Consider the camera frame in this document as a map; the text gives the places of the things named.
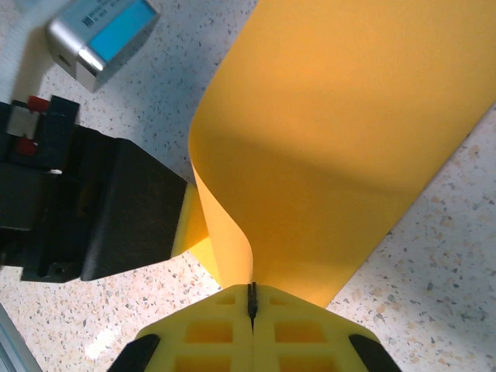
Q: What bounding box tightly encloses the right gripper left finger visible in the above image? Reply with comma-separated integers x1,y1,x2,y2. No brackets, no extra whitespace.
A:
111,284,253,372

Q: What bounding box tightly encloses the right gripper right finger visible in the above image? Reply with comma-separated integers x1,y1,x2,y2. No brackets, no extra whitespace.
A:
252,284,403,372

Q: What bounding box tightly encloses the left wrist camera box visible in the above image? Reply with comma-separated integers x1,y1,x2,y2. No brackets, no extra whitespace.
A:
45,0,162,94

